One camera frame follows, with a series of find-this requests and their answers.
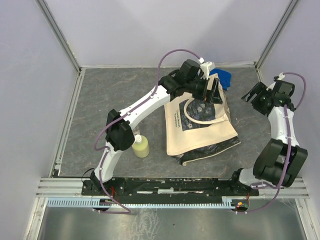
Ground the aluminium front rail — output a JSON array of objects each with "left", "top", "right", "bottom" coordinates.
[{"left": 35, "top": 178, "right": 310, "bottom": 199}]

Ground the aluminium frame post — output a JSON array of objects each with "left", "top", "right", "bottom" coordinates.
[
  {"left": 35, "top": 0, "right": 82, "bottom": 73},
  {"left": 255, "top": 0, "right": 301, "bottom": 71}
]

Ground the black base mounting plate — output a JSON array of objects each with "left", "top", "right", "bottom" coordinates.
[{"left": 81, "top": 176, "right": 260, "bottom": 204}]

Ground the small circuit board red led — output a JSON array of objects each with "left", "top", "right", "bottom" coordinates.
[{"left": 234, "top": 201, "right": 249, "bottom": 212}]

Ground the beige canvas tote bag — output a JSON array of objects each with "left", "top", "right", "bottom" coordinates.
[{"left": 164, "top": 85, "right": 241, "bottom": 166}]

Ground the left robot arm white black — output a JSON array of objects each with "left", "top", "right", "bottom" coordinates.
[{"left": 90, "top": 59, "right": 221, "bottom": 195}]

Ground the left aluminium frame post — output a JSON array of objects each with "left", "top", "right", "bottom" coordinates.
[{"left": 35, "top": 0, "right": 82, "bottom": 73}]

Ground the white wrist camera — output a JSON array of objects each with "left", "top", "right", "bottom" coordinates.
[
  {"left": 198, "top": 57, "right": 216, "bottom": 79},
  {"left": 266, "top": 72, "right": 285, "bottom": 92}
]

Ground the light blue cable duct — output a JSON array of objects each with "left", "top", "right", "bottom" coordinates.
[{"left": 47, "top": 194, "right": 246, "bottom": 209}]

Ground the right aluminium frame post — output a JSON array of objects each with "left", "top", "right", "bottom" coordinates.
[{"left": 255, "top": 0, "right": 301, "bottom": 71}]

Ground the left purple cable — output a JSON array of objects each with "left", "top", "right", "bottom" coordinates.
[{"left": 94, "top": 49, "right": 133, "bottom": 215}]

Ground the blue cloth behind bag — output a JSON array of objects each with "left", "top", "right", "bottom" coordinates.
[{"left": 209, "top": 68, "right": 232, "bottom": 91}]

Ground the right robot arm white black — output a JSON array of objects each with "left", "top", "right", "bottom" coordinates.
[{"left": 228, "top": 80, "right": 308, "bottom": 196}]

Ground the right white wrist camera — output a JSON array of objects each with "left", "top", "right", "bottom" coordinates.
[{"left": 266, "top": 72, "right": 285, "bottom": 92}]

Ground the clear square bottle dark cap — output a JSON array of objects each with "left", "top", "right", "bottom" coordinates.
[{"left": 132, "top": 126, "right": 141, "bottom": 136}]

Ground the yellow green pump bottle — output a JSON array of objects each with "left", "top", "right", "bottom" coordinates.
[{"left": 132, "top": 134, "right": 150, "bottom": 158}]

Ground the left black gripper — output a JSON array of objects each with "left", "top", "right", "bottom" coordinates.
[{"left": 184, "top": 74, "right": 222, "bottom": 104}]

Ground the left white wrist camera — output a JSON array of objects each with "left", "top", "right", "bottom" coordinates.
[{"left": 198, "top": 57, "right": 216, "bottom": 79}]

